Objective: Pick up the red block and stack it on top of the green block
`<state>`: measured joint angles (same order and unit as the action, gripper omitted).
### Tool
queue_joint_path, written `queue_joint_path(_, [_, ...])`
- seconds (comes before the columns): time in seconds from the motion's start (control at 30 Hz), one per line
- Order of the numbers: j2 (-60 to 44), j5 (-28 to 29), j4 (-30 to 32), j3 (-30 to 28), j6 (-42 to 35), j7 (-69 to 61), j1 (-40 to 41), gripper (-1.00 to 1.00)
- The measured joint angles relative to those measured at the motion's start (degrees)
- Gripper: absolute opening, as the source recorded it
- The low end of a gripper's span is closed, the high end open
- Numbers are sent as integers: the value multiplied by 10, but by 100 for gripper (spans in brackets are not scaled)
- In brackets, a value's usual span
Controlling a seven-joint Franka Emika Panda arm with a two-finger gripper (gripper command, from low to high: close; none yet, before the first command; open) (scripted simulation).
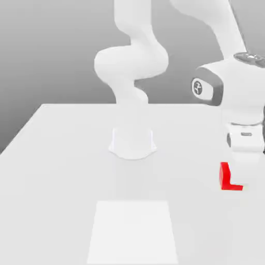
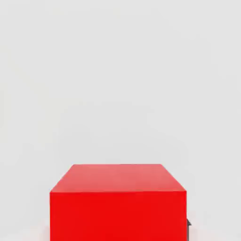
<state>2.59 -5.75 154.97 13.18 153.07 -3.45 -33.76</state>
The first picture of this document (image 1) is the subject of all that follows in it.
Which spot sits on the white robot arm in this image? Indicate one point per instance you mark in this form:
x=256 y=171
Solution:
x=132 y=62

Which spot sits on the small red cube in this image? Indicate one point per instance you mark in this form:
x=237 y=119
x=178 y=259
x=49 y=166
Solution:
x=224 y=176

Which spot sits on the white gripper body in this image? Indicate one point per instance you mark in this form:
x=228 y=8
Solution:
x=244 y=167

